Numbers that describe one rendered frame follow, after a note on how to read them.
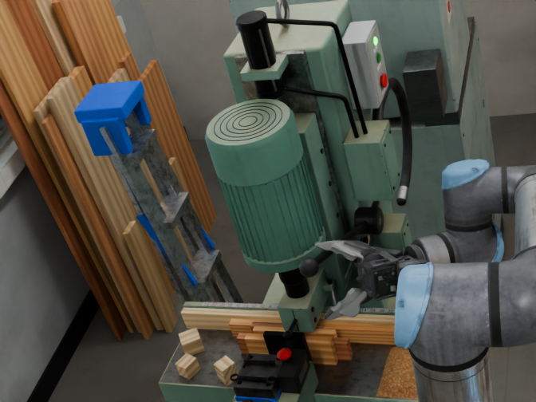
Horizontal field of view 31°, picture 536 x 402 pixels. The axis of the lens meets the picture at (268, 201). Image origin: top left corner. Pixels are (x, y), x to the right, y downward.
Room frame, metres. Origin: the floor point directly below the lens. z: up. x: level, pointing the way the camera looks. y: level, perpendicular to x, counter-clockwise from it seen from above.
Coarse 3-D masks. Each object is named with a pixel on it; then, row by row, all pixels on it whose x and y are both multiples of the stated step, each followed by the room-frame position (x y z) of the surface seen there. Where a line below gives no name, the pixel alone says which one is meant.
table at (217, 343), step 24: (216, 336) 1.73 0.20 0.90; (216, 360) 1.65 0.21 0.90; (240, 360) 1.63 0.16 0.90; (360, 360) 1.52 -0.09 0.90; (384, 360) 1.50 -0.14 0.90; (168, 384) 1.62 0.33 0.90; (192, 384) 1.60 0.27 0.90; (216, 384) 1.57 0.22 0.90; (336, 384) 1.47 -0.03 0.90; (360, 384) 1.45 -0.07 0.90
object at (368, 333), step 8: (232, 320) 1.72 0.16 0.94; (240, 320) 1.71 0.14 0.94; (248, 320) 1.70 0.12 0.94; (256, 320) 1.70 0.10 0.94; (264, 320) 1.69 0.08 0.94; (272, 320) 1.68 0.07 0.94; (232, 328) 1.71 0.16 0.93; (240, 328) 1.70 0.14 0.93; (248, 328) 1.69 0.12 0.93; (328, 328) 1.60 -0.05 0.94; (336, 328) 1.59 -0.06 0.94; (344, 328) 1.59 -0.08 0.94; (352, 328) 1.58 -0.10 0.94; (360, 328) 1.57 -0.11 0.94; (368, 328) 1.56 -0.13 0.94; (376, 328) 1.56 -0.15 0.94; (384, 328) 1.55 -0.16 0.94; (392, 328) 1.54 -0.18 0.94; (344, 336) 1.59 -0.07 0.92; (352, 336) 1.58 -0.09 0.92; (360, 336) 1.57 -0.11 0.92; (368, 336) 1.56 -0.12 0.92; (376, 336) 1.55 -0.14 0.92; (384, 336) 1.54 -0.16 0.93; (392, 336) 1.53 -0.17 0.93; (384, 344) 1.54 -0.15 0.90; (392, 344) 1.54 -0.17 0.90
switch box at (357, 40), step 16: (352, 32) 1.85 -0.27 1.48; (368, 32) 1.83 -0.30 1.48; (352, 48) 1.81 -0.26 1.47; (368, 48) 1.80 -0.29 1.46; (352, 64) 1.81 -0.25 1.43; (368, 64) 1.79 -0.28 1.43; (384, 64) 1.87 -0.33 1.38; (368, 80) 1.80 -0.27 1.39; (352, 96) 1.82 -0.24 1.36; (368, 96) 1.80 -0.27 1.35
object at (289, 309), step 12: (324, 276) 1.68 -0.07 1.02; (312, 288) 1.63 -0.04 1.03; (288, 300) 1.62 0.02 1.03; (300, 300) 1.61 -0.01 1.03; (312, 300) 1.60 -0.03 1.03; (324, 300) 1.65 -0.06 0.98; (288, 312) 1.59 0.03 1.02; (300, 312) 1.58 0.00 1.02; (312, 312) 1.59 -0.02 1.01; (288, 324) 1.60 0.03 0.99; (300, 324) 1.58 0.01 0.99; (312, 324) 1.57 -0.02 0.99
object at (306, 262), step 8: (360, 208) 1.70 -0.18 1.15; (368, 208) 1.69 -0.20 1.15; (376, 208) 1.69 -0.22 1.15; (360, 216) 1.68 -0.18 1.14; (368, 216) 1.67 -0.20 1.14; (376, 216) 1.67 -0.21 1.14; (360, 224) 1.64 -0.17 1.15; (368, 224) 1.66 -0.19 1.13; (376, 224) 1.66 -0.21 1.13; (352, 232) 1.59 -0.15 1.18; (360, 232) 1.67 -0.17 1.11; (368, 232) 1.66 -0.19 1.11; (376, 232) 1.66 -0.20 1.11; (320, 256) 1.43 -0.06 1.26; (328, 256) 1.45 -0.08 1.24; (304, 264) 1.38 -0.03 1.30; (312, 264) 1.38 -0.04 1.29; (304, 272) 1.37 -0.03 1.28; (312, 272) 1.37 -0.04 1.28
